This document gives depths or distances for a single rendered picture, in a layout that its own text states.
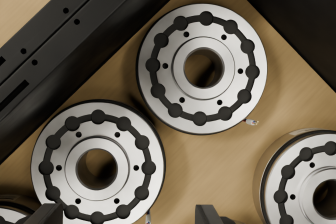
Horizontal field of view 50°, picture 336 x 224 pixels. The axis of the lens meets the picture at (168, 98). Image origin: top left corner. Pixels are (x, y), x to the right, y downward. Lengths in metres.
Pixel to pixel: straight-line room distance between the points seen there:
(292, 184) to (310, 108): 0.07
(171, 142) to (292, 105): 0.11
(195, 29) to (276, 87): 0.09
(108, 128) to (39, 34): 0.10
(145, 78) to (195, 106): 0.04
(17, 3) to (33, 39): 0.12
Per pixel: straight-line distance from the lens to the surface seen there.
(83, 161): 0.30
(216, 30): 0.28
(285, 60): 0.33
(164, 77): 0.27
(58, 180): 0.29
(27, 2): 0.33
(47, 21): 0.22
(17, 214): 0.30
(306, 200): 0.30
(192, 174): 0.32
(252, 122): 0.27
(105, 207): 0.29
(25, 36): 0.22
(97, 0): 0.22
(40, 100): 0.25
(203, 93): 0.27
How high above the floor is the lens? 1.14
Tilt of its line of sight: 87 degrees down
